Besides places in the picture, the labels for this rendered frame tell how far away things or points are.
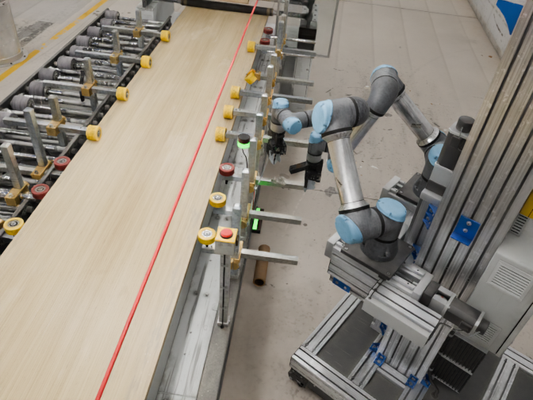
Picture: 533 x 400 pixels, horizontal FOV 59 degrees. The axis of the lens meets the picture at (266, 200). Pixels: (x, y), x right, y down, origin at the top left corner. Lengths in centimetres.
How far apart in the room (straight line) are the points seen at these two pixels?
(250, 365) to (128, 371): 115
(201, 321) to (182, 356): 18
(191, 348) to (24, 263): 75
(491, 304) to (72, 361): 152
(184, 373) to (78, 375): 45
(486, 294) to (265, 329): 137
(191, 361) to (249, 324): 91
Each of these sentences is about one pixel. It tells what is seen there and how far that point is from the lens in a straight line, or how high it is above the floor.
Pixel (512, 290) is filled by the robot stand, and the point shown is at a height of 111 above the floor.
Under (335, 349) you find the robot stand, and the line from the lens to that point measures 262.
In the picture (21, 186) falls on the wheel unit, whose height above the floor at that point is 88.
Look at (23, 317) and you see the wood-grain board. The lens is 194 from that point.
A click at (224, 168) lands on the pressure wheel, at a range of 245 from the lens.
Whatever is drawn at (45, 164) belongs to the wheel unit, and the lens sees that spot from 271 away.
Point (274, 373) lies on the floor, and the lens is 274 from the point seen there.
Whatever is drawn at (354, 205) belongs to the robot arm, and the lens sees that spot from 172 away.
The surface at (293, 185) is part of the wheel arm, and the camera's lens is 246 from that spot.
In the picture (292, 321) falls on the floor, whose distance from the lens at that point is 293.
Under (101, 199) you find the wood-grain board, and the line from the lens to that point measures 232.
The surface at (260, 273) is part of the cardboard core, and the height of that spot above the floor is 8.
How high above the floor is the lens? 238
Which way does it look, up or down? 40 degrees down
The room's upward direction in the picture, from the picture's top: 6 degrees clockwise
